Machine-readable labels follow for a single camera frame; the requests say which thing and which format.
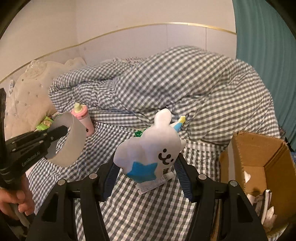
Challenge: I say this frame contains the white tape roll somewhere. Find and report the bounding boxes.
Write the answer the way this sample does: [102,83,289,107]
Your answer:
[45,112,86,168]

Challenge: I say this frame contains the white tube with label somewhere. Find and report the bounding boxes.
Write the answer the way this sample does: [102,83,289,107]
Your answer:
[136,172,175,195]

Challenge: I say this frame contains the white bunny plush toy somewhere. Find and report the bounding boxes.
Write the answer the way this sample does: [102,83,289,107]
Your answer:
[113,108,186,183]

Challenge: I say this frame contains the person's left hand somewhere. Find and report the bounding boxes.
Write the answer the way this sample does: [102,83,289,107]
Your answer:
[1,174,35,220]

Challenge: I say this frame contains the pink baby bottle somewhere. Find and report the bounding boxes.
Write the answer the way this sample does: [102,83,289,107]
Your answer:
[71,102,94,137]

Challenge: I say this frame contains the grey checked bed sheet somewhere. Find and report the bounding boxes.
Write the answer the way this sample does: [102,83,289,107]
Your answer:
[25,120,230,241]

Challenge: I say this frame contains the brown cardboard box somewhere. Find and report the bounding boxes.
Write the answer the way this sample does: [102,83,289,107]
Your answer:
[220,132,295,240]

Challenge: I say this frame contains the green snack packet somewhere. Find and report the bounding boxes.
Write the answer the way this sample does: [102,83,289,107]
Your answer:
[134,130,144,137]

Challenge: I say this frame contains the grey checked duvet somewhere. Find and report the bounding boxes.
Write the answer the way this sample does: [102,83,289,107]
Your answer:
[49,46,280,145]

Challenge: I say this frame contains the teal curtain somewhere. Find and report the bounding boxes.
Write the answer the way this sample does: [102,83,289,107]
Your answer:
[233,1,295,149]

